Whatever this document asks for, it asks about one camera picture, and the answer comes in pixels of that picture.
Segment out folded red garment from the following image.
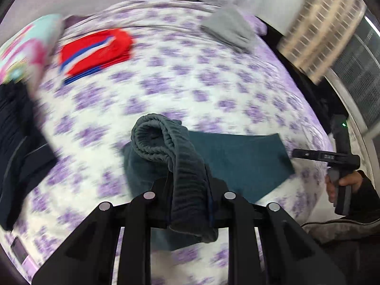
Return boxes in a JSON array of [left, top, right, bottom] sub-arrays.
[[59, 28, 134, 86]]

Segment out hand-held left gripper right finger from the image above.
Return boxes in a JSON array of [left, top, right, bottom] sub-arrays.
[[208, 177, 347, 285]]

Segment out purple floral bedsheet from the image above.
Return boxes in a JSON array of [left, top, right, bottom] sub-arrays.
[[0, 0, 336, 285]]

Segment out dark rectangular object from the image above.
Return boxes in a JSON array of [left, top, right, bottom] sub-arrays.
[[10, 237, 30, 264]]

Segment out folded grey garment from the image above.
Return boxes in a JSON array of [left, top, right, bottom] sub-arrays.
[[199, 6, 257, 53]]

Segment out checkered beige grey curtain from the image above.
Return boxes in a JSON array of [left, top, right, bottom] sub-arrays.
[[277, 0, 369, 85]]

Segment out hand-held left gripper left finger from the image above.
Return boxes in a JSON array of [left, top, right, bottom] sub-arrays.
[[31, 177, 173, 285]]

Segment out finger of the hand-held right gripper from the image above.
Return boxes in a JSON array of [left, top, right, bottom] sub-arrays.
[[292, 149, 328, 160]]

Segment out dark navy garment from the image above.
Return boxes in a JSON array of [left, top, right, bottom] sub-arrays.
[[0, 81, 59, 231]]

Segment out person's right hand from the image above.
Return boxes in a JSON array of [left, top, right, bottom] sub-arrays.
[[325, 170, 364, 203]]

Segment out person's grey jacket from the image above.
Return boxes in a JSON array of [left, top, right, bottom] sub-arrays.
[[302, 215, 380, 246]]

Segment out teal pants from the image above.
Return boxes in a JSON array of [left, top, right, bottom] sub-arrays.
[[122, 113, 295, 252]]

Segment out person's right forearm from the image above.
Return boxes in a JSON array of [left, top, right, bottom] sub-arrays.
[[350, 176, 380, 224]]

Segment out colourful printed pillow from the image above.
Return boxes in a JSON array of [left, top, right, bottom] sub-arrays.
[[0, 13, 65, 95]]

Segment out window with metal grille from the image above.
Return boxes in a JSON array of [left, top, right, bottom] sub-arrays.
[[323, 14, 380, 143]]

